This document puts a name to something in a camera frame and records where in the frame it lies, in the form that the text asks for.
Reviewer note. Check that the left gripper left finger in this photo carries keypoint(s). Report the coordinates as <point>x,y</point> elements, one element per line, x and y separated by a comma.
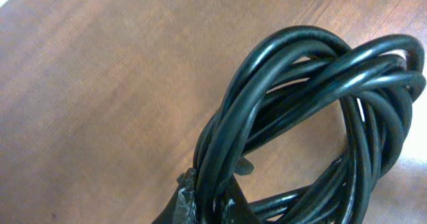
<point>181,208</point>

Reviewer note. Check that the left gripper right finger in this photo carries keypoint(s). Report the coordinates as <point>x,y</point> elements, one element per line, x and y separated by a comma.
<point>234,208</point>

